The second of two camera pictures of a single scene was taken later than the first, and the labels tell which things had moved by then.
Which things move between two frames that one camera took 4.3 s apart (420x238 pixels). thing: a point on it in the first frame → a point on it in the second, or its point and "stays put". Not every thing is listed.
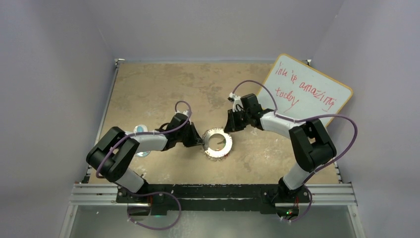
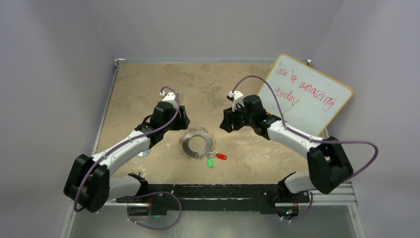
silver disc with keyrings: x=214 y=154 → x=209 y=148
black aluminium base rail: x=259 y=199 stays put
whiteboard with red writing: x=302 y=88 stays put
